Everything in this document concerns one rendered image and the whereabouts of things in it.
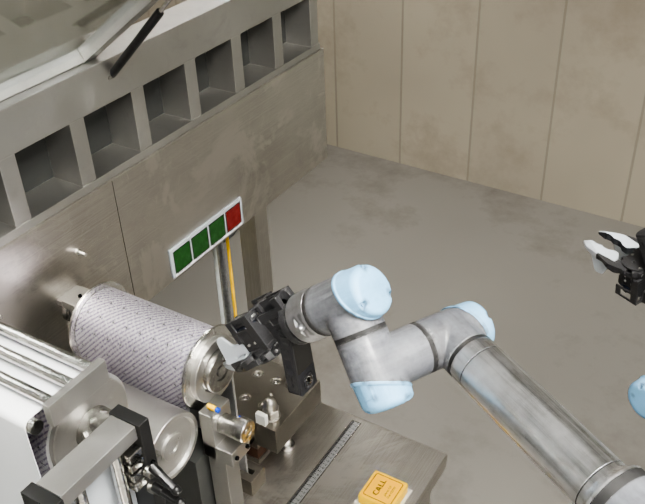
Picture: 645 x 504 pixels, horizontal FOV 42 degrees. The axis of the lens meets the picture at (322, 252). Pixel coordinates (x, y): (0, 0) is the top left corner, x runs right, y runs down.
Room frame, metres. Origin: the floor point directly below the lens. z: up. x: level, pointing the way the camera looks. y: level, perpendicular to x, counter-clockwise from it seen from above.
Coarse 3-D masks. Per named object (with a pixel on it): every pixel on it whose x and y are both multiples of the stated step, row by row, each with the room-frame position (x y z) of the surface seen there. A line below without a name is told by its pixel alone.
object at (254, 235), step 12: (264, 216) 1.99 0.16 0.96; (240, 228) 1.98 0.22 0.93; (252, 228) 1.96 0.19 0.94; (264, 228) 1.98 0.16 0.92; (252, 240) 1.96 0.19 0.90; (264, 240) 1.98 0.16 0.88; (252, 252) 1.96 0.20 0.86; (264, 252) 1.98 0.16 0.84; (252, 264) 1.96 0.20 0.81; (264, 264) 1.97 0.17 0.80; (252, 276) 1.97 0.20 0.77; (264, 276) 1.97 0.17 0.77; (252, 288) 1.97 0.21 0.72; (264, 288) 1.96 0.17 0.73; (276, 360) 1.99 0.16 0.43
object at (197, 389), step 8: (216, 336) 1.05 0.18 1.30; (224, 336) 1.06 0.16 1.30; (208, 344) 1.03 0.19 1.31; (216, 344) 1.04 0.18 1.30; (200, 352) 1.02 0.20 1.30; (208, 352) 1.02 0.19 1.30; (200, 360) 1.01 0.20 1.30; (192, 368) 1.00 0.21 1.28; (200, 368) 1.00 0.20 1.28; (192, 376) 0.99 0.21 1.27; (200, 376) 1.00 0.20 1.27; (232, 376) 1.06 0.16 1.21; (192, 384) 0.99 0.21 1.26; (200, 384) 1.00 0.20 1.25; (192, 392) 0.99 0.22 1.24; (200, 392) 1.00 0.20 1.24; (208, 392) 1.01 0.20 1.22; (200, 400) 0.99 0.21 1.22; (208, 400) 1.01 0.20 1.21
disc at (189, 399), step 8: (216, 328) 1.06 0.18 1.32; (224, 328) 1.08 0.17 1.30; (208, 336) 1.04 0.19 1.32; (232, 336) 1.09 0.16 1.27; (200, 344) 1.02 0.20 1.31; (192, 352) 1.01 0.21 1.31; (192, 360) 1.00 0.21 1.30; (184, 368) 0.99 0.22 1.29; (184, 376) 0.99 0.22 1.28; (184, 384) 0.98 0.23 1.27; (184, 392) 0.98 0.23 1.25; (184, 400) 0.98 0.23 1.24; (192, 400) 0.99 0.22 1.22; (192, 408) 0.99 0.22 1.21; (200, 408) 1.00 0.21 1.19
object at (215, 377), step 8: (216, 352) 1.03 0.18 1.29; (208, 360) 1.02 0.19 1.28; (216, 360) 1.02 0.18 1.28; (208, 368) 1.01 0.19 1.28; (216, 368) 1.02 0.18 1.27; (224, 368) 1.04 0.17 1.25; (208, 376) 1.00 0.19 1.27; (216, 376) 1.02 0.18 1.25; (224, 376) 1.03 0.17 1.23; (208, 384) 1.00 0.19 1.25; (216, 384) 1.01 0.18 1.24; (224, 384) 1.03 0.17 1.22; (216, 392) 1.01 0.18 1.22
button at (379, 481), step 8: (376, 472) 1.09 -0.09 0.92; (368, 480) 1.07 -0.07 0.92; (376, 480) 1.07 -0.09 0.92; (384, 480) 1.07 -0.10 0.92; (392, 480) 1.07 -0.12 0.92; (368, 488) 1.05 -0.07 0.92; (376, 488) 1.05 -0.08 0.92; (384, 488) 1.05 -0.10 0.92; (392, 488) 1.05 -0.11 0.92; (400, 488) 1.05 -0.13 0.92; (360, 496) 1.03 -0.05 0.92; (368, 496) 1.03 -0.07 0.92; (376, 496) 1.03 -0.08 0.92; (384, 496) 1.03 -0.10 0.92; (392, 496) 1.03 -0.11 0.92; (400, 496) 1.03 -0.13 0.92
